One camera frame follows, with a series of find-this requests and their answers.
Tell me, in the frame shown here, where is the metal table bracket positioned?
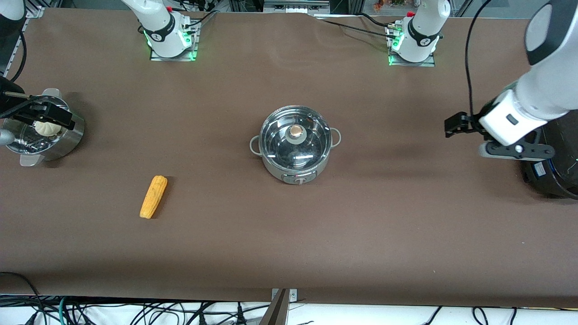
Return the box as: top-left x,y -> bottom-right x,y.
259,288 -> 298,325

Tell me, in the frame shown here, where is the black table cable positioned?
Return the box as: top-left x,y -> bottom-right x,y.
314,13 -> 394,41

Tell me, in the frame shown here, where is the aluminium frame rail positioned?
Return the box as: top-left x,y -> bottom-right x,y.
262,0 -> 331,15

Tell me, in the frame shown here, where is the white steamed bun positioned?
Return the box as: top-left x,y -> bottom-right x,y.
34,119 -> 63,139

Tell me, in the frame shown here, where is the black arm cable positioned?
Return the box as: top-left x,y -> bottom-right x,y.
0,28 -> 28,78
464,0 -> 494,119

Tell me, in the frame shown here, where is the black round bin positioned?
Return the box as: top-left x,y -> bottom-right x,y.
518,111 -> 578,200

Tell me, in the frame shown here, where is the glass pot lid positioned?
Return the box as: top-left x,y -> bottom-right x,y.
261,107 -> 333,170

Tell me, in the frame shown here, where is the silver electric cooking pot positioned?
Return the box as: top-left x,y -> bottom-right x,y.
249,105 -> 342,186

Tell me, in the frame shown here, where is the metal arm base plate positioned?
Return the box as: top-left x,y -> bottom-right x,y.
149,19 -> 199,62
387,25 -> 437,68

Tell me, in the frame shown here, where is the aluminium frame profile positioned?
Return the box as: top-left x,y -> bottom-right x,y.
4,5 -> 46,78

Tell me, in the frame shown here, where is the black floor cable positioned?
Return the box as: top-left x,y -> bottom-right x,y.
0,271 -> 48,325

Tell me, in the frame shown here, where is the stainless steel steamer pot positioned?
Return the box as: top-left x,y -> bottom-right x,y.
4,88 -> 86,167

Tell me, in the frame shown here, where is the yellow corn cob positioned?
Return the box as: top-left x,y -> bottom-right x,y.
139,175 -> 168,220

